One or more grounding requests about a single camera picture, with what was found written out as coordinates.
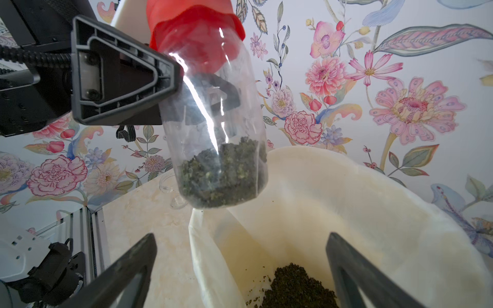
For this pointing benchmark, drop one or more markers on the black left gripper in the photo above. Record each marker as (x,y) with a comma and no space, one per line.
(73,64)

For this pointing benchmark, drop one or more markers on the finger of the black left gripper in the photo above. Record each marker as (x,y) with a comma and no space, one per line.
(209,95)

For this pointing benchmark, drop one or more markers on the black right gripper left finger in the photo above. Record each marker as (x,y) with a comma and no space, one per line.
(125,283)

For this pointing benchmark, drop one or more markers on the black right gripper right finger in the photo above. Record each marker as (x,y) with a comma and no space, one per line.
(355,276)

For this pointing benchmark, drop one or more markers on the red lid tea jar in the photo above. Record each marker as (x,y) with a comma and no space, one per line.
(213,123)

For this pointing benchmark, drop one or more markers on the cream trash bin with liner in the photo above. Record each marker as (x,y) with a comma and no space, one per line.
(312,193)

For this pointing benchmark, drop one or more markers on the clear glass tea jar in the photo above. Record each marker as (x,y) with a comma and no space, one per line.
(169,186)

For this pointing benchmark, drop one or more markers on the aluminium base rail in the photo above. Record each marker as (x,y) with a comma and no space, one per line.
(87,232)

